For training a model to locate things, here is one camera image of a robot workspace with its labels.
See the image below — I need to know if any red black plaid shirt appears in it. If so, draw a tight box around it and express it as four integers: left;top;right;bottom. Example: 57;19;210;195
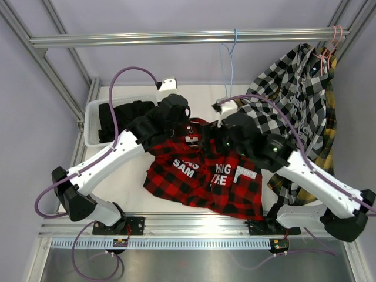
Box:
143;118;264;221

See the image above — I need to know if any black polo shirt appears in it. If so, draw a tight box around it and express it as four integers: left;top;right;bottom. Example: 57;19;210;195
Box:
98;100;155;143

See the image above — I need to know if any light blue wire hanger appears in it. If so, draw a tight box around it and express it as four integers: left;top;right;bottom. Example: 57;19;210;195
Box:
219;28;239;98

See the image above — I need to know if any white plastic basket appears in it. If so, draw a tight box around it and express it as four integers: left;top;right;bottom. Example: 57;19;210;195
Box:
83;93;157;147

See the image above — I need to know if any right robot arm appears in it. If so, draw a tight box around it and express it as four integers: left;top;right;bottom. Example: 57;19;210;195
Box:
202;112;375;242

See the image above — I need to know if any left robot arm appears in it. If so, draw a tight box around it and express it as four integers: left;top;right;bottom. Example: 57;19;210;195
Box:
52;94;190;234

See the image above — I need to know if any grey white plaid shirt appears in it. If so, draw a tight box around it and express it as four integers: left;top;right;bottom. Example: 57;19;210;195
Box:
234;43;335;206

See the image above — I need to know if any yellow plaid shirt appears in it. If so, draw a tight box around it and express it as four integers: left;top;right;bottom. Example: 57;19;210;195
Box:
266;46;338;208

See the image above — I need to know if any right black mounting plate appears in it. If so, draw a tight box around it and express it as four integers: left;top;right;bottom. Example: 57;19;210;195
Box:
244;220;301;236

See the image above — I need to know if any black mounting plate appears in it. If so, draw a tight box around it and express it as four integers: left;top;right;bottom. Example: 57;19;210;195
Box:
244;220;301;236
92;216;145;236

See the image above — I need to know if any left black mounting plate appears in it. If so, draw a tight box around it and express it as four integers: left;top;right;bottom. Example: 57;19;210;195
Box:
92;216;145;236

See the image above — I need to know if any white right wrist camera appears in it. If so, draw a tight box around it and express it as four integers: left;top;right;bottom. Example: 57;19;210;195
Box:
212;98;238;128

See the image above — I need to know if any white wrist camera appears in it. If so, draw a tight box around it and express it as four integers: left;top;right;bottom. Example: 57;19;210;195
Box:
212;98;238;128
156;77;179;100

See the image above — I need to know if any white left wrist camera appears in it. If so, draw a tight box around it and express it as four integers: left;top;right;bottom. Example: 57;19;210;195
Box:
156;77;179;100

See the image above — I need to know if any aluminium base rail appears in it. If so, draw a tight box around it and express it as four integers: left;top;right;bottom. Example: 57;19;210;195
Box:
38;211;358;238

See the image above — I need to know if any pink wire hanger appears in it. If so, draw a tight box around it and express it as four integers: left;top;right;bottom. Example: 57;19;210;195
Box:
313;25;343;76
320;25;344;68

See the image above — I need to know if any aluminium hanging rail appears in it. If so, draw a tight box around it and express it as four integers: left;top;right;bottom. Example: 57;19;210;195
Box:
29;27;350;49

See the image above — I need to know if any white slotted cable duct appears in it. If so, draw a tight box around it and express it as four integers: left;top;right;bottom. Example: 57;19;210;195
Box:
51;237;271;250

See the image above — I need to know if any right aluminium frame post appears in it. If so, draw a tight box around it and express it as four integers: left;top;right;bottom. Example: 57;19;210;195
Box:
328;0;375;63

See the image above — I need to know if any aluminium frame post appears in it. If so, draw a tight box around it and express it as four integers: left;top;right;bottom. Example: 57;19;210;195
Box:
1;1;101;122
328;0;375;63

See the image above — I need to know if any left aluminium frame post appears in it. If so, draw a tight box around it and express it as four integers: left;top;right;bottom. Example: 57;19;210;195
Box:
1;1;101;122

